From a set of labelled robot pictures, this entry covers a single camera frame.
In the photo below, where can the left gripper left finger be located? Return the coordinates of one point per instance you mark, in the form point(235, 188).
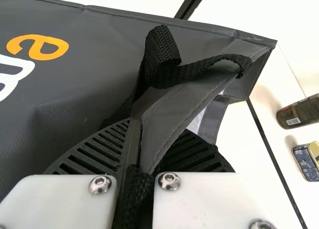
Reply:
point(62, 199)

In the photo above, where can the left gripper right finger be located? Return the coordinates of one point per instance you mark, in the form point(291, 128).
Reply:
point(211, 201)

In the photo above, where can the rectangular tin with gold lid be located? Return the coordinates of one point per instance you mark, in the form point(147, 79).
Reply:
point(306, 161)

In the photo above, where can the dark coffee bottle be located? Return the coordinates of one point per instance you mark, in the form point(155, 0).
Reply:
point(301, 112)

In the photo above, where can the black strip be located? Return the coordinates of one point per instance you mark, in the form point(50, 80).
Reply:
point(275, 161)

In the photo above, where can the black post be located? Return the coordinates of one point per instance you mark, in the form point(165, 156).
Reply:
point(190, 3)

